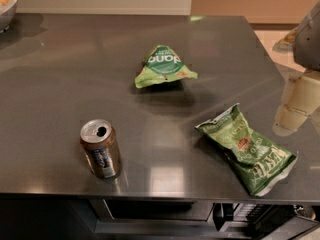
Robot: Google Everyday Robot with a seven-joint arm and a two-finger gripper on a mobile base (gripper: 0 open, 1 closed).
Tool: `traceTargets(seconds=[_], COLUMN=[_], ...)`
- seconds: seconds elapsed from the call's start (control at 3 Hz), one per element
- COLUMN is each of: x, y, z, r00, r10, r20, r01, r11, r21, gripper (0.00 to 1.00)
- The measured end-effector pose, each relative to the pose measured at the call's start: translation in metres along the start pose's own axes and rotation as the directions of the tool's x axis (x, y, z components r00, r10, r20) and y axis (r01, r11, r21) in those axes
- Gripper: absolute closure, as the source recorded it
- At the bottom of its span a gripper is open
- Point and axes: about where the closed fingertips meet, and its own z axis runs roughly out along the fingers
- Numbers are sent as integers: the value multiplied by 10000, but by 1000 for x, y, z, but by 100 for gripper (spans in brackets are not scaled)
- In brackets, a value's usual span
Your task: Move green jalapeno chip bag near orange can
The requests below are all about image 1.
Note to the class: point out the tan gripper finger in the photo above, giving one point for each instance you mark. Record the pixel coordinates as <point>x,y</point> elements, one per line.
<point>301,98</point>

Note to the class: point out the light green snack bag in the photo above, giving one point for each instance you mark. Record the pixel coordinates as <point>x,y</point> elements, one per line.
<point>162,65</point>

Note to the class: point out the metal fruit bowl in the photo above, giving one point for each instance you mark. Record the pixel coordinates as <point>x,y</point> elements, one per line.
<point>7,13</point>

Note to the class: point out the orange soda can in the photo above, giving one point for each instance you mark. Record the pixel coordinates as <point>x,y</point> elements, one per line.
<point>99,143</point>

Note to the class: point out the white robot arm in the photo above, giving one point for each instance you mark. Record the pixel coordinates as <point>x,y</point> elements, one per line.
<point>306,45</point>

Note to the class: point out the black microwave under counter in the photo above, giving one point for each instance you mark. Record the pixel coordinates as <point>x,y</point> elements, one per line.
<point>202,220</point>

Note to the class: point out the dark green jalapeno chip bag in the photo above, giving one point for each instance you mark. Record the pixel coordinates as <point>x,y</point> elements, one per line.
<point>259,162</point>

